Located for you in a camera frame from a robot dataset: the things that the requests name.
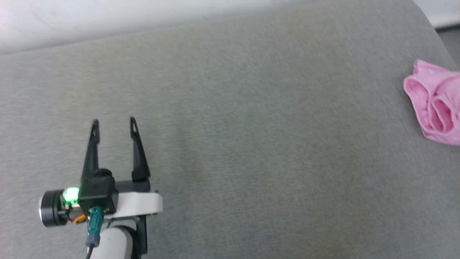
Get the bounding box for pink fabric shorts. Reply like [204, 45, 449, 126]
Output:
[403, 59, 460, 146]

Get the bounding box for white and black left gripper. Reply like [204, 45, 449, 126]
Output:
[38, 116, 164, 228]

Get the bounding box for grey fabric sofa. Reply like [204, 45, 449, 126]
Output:
[0, 0, 460, 259]

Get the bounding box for black cable with teal connector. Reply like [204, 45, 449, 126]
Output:
[85, 206, 105, 259]

